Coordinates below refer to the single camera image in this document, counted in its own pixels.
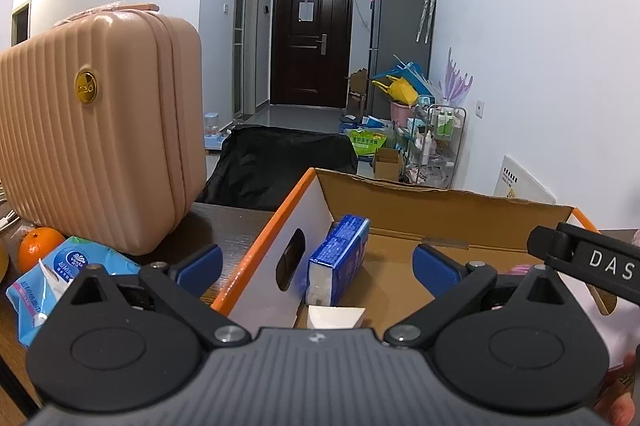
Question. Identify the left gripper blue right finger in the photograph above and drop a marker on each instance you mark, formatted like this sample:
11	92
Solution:
436	271

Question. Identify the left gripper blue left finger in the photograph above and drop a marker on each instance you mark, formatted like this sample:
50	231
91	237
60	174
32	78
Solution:
199	271

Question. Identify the pink satin bow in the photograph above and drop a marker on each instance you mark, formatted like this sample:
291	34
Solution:
520	270

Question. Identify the blue tissue pocket pack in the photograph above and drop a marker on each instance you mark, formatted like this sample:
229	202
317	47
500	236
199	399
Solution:
334	265

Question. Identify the white wedge makeup sponge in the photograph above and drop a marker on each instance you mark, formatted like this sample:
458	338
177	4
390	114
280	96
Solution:
334	318

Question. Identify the blue soft tissue pack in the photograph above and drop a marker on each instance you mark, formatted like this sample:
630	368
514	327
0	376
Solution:
34	295

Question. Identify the person's right hand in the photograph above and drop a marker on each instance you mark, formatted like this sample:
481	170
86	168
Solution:
617	405

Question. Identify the red cardboard box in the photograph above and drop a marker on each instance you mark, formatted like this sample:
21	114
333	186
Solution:
464	225

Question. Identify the black chair back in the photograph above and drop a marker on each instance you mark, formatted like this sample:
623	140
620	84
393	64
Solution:
260	165

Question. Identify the orange fruit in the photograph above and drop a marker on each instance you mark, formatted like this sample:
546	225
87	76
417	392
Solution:
36	245

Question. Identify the pink ribbed suitcase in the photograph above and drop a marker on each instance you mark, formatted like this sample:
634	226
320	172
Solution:
102	132

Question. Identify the purple decorative plant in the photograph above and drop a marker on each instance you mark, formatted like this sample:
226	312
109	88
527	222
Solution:
456	84

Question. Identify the blue and yellow bags pile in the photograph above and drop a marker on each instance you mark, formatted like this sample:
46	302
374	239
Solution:
405	84

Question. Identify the grey refrigerator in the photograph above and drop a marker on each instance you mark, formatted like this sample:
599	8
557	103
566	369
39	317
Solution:
397	36

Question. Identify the dark brown door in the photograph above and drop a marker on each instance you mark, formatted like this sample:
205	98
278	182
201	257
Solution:
310	52

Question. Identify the wire storage cart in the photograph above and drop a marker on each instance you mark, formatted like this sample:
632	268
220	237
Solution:
431	144

